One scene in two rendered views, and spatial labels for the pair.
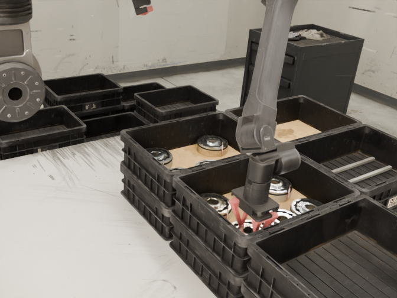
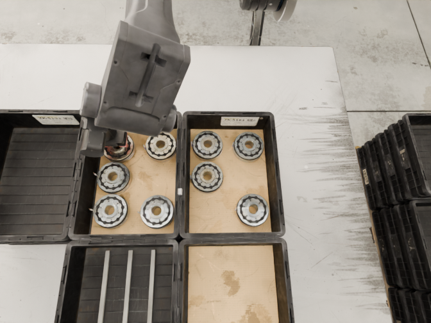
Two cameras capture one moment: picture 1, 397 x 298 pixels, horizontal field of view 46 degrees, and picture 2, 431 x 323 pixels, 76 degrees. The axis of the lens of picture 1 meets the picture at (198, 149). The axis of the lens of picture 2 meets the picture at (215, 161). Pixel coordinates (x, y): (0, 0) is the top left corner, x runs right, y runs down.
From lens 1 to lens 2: 138 cm
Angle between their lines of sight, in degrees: 74
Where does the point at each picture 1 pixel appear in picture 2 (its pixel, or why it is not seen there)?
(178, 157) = (250, 172)
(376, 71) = not seen: outside the picture
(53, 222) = (245, 91)
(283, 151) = (87, 135)
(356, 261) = (55, 204)
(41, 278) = (197, 71)
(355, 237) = not seen: hidden behind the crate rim
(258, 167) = not seen: hidden behind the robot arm
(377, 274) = (38, 206)
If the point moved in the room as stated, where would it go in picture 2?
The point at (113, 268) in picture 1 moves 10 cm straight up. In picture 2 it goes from (184, 104) to (183, 90)
